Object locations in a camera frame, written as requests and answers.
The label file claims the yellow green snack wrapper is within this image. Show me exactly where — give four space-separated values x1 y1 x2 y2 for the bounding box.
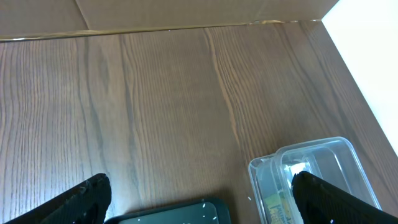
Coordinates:
264 194 292 224

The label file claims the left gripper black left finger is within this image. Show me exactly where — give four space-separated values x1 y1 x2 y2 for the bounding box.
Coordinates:
6 173 111 224

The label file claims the clear plastic bin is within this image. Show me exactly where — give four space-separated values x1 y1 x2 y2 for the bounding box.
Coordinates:
248 137 381 224

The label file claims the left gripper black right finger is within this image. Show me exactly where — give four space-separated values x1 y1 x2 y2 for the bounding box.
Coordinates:
292 171 397 224

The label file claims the black tray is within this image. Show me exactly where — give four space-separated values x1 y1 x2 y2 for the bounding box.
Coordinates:
104 197 232 224

